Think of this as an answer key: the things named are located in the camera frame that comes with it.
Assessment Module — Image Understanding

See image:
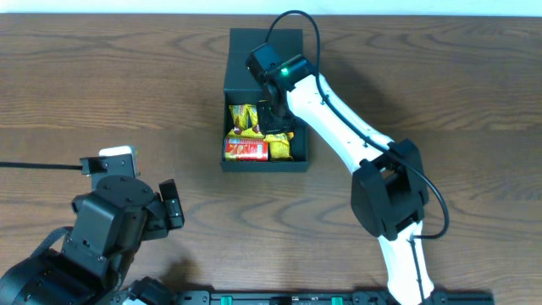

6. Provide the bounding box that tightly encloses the yellow Apollo cake packet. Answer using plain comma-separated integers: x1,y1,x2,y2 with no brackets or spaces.
228,104,264,139
229,104,248,134

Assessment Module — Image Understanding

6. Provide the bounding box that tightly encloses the yellow snack packet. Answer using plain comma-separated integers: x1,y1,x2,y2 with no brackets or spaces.
264,132,294,161

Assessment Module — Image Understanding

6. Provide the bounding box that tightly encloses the black gift box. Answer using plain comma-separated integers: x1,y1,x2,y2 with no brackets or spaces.
221,28,309,173

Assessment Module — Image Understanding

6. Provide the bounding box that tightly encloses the red Pringles can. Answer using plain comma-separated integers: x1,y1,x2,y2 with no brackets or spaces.
224,137,269,161

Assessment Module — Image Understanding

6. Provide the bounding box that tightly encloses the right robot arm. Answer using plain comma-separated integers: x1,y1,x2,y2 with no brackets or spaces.
246,53,435,304

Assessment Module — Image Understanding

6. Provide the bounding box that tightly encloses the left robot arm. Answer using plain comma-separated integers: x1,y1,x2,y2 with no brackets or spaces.
1,152,185,305

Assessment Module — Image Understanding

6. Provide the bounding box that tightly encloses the right black cable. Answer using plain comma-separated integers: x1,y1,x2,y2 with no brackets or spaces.
264,9,451,305

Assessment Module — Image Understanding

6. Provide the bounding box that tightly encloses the black cable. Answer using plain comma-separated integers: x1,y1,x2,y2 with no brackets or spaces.
0,161,84,171
264,9,451,305

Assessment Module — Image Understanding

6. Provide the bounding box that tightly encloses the left black cable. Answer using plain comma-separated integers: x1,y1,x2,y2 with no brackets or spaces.
0,161,84,171

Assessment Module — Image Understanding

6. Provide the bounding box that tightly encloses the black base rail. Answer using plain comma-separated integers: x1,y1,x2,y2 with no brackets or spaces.
109,288,495,305

